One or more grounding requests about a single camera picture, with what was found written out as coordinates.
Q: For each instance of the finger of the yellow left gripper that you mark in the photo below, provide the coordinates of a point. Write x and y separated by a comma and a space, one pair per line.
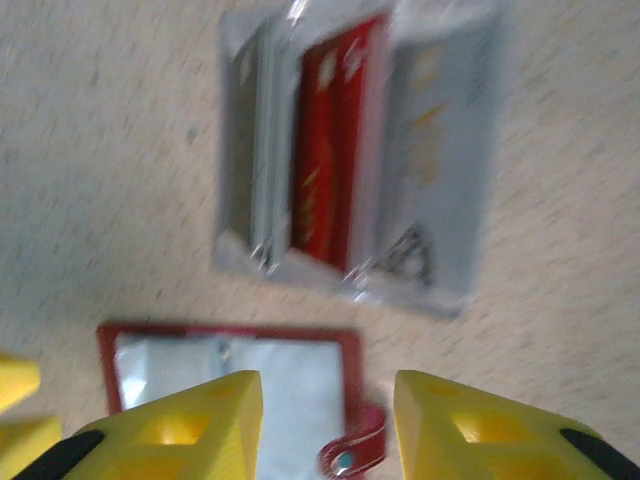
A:
25, 440
15, 382

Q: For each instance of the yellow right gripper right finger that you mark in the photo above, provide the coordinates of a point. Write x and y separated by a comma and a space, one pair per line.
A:
475, 450

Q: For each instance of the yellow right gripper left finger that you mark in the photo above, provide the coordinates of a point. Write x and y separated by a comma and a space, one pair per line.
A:
175, 450

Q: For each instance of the red leather card holder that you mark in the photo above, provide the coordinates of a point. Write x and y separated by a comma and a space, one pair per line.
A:
107, 370

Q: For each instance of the white membership card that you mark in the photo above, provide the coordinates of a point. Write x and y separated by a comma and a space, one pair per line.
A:
440, 175

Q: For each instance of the red card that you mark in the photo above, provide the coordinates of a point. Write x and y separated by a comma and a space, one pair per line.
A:
325, 150

